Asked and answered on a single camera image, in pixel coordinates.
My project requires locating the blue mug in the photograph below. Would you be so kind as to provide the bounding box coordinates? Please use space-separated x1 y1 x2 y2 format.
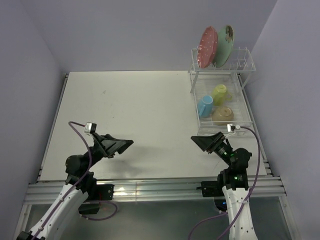
197 95 214 118

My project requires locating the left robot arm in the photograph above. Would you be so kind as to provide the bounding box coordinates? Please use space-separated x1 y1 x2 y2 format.
17 133 134 240

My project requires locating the aluminium rail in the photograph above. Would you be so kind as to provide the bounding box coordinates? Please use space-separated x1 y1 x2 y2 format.
23 161 287 205

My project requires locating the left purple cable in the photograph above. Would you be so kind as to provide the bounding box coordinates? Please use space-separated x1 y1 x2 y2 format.
29 120 118 240

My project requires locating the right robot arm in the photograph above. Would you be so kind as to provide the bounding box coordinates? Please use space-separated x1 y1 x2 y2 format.
191 132 259 240

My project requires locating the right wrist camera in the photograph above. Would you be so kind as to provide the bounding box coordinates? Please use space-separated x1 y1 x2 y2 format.
226 123 241 138

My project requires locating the green floral plate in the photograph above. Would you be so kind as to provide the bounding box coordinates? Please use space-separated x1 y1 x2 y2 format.
212 24 235 68

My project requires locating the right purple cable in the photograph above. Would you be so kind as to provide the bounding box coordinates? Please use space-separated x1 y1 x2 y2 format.
186 125 261 240

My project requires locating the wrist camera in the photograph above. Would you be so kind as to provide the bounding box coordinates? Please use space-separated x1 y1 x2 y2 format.
84 122 97 135
226 123 241 138

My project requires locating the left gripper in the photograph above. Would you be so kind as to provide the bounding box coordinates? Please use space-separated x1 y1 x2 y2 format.
83 132 133 171

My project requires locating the purple cable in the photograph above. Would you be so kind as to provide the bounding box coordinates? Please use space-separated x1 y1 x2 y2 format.
186 125 261 240
29 120 118 240

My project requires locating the white wire dish rack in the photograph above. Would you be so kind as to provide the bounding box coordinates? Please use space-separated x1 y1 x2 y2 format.
188 48 256 136

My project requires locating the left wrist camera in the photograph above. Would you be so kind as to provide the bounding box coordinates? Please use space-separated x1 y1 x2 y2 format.
84 122 97 135

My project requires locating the beige bowl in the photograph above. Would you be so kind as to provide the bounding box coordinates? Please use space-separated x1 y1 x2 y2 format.
211 106 234 126

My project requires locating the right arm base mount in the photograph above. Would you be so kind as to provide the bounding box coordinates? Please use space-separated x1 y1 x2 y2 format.
199 180 247 213

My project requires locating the yellow mug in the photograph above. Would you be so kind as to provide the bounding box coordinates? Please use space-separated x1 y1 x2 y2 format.
211 84 233 106

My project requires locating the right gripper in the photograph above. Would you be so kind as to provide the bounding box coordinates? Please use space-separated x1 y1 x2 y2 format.
190 130 234 167

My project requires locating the pink polka dot plate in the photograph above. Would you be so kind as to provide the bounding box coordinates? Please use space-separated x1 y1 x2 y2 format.
197 26 218 69

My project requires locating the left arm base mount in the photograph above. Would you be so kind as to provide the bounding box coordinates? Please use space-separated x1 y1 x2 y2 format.
78 184 114 215

